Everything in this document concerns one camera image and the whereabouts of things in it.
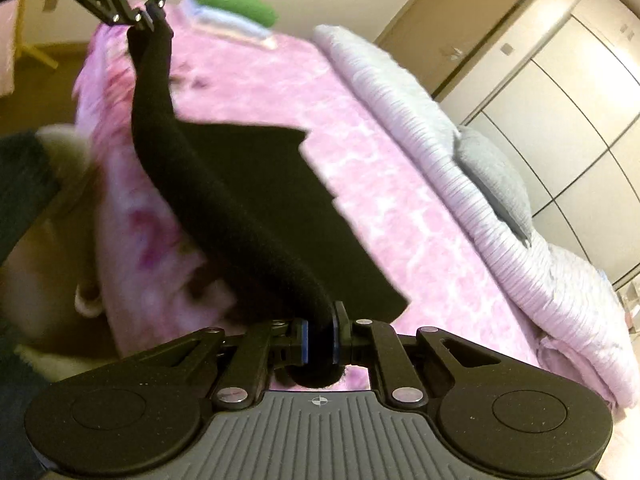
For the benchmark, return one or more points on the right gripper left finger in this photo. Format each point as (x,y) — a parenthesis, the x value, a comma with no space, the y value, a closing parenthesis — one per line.
(285,342)

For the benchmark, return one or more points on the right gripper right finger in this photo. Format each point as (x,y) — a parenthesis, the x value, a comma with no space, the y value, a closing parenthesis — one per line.
(365,340)

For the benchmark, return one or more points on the black garment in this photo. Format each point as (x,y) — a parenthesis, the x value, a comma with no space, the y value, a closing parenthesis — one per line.
(249,201)

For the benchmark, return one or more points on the pink rose bed blanket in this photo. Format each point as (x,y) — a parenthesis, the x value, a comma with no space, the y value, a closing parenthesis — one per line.
(285,122)

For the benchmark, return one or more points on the green folded cloth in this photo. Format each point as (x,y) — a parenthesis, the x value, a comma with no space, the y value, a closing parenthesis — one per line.
(256,10)

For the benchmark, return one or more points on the grey pillow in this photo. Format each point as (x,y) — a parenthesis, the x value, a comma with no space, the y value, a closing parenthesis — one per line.
(499,181)

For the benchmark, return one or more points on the lilac folded quilt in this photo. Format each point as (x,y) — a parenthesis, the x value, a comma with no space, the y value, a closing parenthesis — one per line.
(584,334)

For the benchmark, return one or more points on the white wardrobe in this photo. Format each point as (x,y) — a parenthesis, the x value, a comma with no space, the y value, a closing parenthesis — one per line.
(568,115)

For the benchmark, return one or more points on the wooden door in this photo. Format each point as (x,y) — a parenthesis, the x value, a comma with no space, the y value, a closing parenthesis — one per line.
(439,41)

